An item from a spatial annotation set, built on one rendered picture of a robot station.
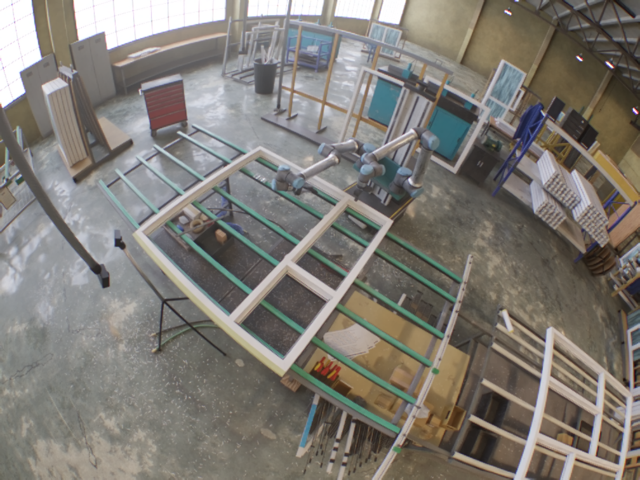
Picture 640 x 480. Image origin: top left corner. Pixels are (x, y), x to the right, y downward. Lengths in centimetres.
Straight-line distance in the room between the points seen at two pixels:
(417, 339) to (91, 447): 316
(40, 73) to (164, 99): 405
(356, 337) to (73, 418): 288
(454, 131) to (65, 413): 705
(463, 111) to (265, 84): 419
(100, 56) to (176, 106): 375
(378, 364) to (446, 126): 456
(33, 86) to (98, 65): 182
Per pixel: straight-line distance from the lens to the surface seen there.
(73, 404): 321
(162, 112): 501
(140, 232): 215
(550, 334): 291
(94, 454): 310
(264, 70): 618
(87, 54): 796
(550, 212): 553
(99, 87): 817
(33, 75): 778
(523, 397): 283
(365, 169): 202
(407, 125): 281
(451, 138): 552
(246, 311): 166
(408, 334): 212
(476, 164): 538
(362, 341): 195
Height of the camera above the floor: 243
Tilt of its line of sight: 52 degrees down
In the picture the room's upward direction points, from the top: 15 degrees clockwise
